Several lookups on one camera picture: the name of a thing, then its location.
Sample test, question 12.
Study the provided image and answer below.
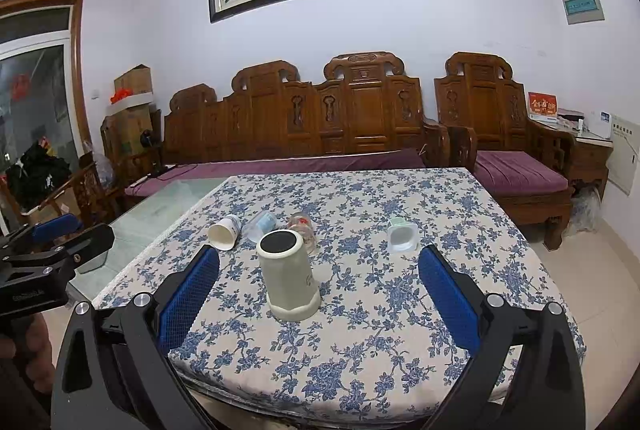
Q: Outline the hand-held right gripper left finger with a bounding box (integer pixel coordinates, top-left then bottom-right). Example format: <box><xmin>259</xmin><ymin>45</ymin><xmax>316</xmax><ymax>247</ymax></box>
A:
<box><xmin>50</xmin><ymin>244</ymin><xmax>221</xmax><ymax>430</ymax></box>

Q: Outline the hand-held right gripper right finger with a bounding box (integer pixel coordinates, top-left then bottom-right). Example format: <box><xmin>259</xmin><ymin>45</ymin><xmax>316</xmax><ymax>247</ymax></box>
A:
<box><xmin>417</xmin><ymin>245</ymin><xmax>587</xmax><ymax>430</ymax></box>

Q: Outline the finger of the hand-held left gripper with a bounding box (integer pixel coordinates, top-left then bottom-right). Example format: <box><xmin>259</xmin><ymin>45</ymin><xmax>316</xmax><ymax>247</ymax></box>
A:
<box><xmin>0</xmin><ymin>224</ymin><xmax>116</xmax><ymax>281</ymax></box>
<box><xmin>0</xmin><ymin>214</ymin><xmax>84</xmax><ymax>255</ymax></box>

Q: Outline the cream cup with black base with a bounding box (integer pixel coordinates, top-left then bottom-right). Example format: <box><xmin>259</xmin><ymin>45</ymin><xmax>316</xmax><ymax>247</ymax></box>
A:
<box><xmin>256</xmin><ymin>230</ymin><xmax>322</xmax><ymax>322</ymax></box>

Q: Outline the white paper cup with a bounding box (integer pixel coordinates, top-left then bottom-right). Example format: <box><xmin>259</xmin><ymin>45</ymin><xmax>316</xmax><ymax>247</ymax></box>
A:
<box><xmin>208</xmin><ymin>215</ymin><xmax>242</xmax><ymax>251</ymax></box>

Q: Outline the green square cup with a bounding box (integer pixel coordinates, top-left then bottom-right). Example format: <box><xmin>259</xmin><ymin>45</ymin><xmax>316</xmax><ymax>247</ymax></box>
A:
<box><xmin>387</xmin><ymin>217</ymin><xmax>418</xmax><ymax>255</ymax></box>

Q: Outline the clear plastic cup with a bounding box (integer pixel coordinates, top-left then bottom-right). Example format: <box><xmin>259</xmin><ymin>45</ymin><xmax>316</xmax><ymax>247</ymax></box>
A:
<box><xmin>242</xmin><ymin>211</ymin><xmax>278</xmax><ymax>245</ymax></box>

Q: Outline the glass cup with red print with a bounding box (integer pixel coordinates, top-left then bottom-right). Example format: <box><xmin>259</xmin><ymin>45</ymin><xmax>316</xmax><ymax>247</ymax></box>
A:
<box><xmin>287</xmin><ymin>212</ymin><xmax>318</xmax><ymax>255</ymax></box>

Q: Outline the person's left hand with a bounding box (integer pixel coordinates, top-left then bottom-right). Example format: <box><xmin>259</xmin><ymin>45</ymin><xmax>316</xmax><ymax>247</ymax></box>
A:
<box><xmin>0</xmin><ymin>310</ymin><xmax>57</xmax><ymax>393</ymax></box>

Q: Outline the small wooden chair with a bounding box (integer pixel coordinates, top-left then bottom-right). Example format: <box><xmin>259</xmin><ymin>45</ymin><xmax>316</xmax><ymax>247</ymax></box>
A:
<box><xmin>40</xmin><ymin>152</ymin><xmax>126</xmax><ymax>231</ymax></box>

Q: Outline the pile of black clothes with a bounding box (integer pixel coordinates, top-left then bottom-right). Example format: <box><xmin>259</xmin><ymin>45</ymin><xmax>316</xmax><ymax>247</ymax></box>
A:
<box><xmin>5</xmin><ymin>142</ymin><xmax>73</xmax><ymax>211</ymax></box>

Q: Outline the blue floral tablecloth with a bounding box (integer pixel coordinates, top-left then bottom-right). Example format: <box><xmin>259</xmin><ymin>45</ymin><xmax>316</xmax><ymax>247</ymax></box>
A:
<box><xmin>92</xmin><ymin>167</ymin><xmax>587</xmax><ymax>426</ymax></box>

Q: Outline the large cardboard box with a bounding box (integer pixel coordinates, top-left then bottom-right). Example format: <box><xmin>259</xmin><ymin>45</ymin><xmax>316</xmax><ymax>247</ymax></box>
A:
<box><xmin>102</xmin><ymin>104</ymin><xmax>162</xmax><ymax>163</ymax></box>

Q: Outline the square purple seat cushion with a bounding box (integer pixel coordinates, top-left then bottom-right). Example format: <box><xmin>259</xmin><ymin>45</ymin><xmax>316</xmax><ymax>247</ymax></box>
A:
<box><xmin>472</xmin><ymin>151</ymin><xmax>570</xmax><ymax>195</ymax></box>

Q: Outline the clear plastic bag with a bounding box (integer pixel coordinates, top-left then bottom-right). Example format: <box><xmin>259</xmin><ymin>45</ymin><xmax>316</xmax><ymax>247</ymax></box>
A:
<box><xmin>565</xmin><ymin>187</ymin><xmax>603</xmax><ymax>235</ymax></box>

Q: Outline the small cardboard box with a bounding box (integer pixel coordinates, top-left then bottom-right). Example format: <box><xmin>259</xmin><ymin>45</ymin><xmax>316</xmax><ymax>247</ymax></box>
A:
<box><xmin>114</xmin><ymin>64</ymin><xmax>153</xmax><ymax>95</ymax></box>

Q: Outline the long purple seat cushion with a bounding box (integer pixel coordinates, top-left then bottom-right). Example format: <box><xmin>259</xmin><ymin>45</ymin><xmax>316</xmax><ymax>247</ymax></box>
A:
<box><xmin>124</xmin><ymin>148</ymin><xmax>426</xmax><ymax>198</ymax></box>

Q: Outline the carved wooden armchair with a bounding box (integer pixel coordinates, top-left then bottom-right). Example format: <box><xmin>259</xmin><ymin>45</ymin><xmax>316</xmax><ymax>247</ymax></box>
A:
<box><xmin>434</xmin><ymin>52</ymin><xmax>576</xmax><ymax>251</ymax></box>

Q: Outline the wooden side table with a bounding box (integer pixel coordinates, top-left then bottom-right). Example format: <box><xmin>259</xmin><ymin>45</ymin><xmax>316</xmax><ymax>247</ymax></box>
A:
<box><xmin>530</xmin><ymin>117</ymin><xmax>615</xmax><ymax>201</ymax></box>

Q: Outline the carved wooden sofa bench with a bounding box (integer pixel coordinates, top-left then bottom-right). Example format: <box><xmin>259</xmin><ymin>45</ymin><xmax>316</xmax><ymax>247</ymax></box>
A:
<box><xmin>100</xmin><ymin>51</ymin><xmax>451</xmax><ymax>211</ymax></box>

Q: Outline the wooden door frame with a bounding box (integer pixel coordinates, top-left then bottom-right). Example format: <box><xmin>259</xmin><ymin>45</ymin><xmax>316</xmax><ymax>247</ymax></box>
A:
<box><xmin>0</xmin><ymin>0</ymin><xmax>93</xmax><ymax>161</ymax></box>

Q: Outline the white wall panel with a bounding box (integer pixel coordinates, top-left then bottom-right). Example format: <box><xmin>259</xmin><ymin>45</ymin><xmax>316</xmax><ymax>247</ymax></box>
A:
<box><xmin>606</xmin><ymin>115</ymin><xmax>640</xmax><ymax>197</ymax></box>

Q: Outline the grey wall panel box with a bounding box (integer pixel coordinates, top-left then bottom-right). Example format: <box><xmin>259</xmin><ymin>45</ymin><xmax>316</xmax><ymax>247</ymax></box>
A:
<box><xmin>560</xmin><ymin>0</ymin><xmax>606</xmax><ymax>25</ymax></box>

